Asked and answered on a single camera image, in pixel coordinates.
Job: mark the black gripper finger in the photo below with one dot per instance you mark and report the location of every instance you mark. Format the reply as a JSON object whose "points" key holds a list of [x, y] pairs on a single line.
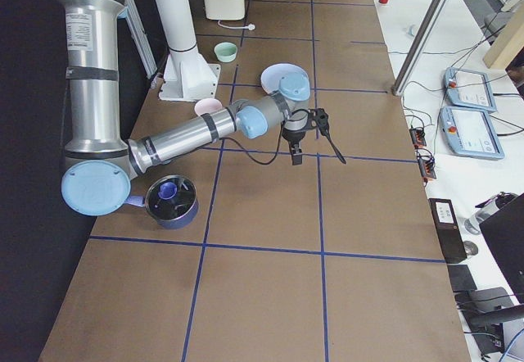
{"points": [[296, 156]]}

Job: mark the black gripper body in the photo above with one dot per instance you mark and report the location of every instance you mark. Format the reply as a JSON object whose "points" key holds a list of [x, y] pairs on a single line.
{"points": [[294, 136]]}

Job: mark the blue plate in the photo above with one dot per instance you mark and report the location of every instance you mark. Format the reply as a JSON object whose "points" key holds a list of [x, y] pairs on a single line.
{"points": [[270, 77]]}

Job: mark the orange connector hub far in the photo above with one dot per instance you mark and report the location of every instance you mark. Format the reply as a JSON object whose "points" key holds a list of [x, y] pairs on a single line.
{"points": [[417, 135]]}

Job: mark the orange connector hub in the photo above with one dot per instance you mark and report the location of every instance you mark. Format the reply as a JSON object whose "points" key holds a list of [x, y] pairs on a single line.
{"points": [[426, 164], [417, 135]]}

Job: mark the pink bowl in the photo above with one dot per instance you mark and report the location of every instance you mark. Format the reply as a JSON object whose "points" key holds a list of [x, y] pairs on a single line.
{"points": [[207, 105]]}

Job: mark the green bowl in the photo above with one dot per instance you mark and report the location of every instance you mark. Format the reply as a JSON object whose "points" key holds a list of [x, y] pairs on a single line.
{"points": [[225, 52]]}

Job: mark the orange connector hub near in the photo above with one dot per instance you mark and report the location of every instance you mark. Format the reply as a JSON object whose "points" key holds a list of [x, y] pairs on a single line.
{"points": [[426, 164]]}

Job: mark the dark blue pot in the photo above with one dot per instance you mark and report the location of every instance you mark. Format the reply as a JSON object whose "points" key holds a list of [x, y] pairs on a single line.
{"points": [[171, 201]]}

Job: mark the white toaster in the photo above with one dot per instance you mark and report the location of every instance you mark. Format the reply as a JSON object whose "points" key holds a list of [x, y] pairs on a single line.
{"points": [[225, 9]]}

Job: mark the lower teach pendant tablet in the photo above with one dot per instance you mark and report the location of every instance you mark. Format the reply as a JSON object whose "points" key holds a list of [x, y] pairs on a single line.
{"points": [[470, 133]]}

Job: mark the teach pendant tablet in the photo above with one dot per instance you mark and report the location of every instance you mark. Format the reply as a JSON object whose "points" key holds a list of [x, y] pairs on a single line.
{"points": [[469, 88], [470, 133]]}

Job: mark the upper teach pendant tablet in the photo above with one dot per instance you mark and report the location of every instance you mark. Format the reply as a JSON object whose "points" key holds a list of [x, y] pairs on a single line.
{"points": [[469, 88]]}

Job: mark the black box with label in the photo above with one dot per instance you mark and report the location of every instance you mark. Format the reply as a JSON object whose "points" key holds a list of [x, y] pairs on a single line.
{"points": [[447, 229]]}

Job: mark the white robot column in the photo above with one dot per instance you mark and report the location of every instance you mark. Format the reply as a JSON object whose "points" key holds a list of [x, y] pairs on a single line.
{"points": [[176, 19]]}

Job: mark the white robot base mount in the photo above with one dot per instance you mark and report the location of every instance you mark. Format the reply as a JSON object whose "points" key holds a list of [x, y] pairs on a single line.
{"points": [[189, 79]]}

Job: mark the aluminium camera post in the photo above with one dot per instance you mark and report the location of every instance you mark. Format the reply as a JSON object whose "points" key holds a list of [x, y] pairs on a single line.
{"points": [[418, 45]]}

